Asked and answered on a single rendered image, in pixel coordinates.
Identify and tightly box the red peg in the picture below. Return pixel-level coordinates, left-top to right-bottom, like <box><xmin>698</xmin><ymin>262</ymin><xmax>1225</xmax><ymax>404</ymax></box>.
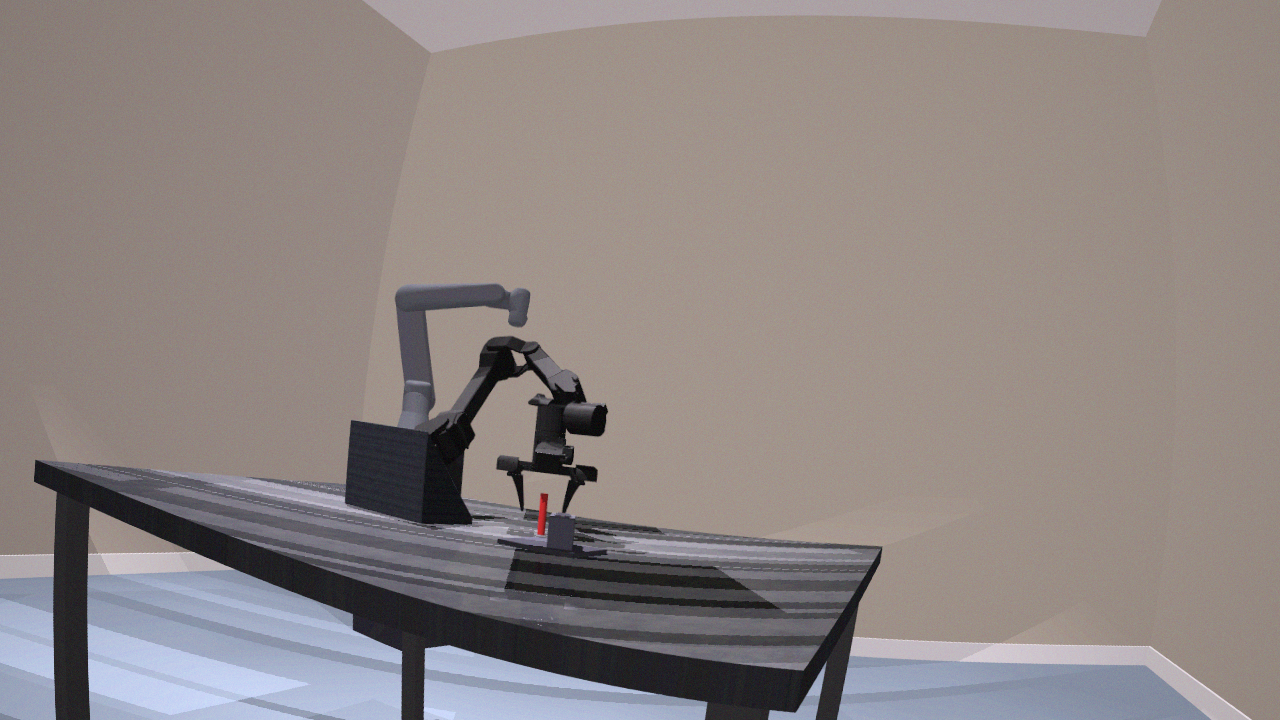
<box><xmin>538</xmin><ymin>495</ymin><xmax>548</xmax><ymax>536</ymax></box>

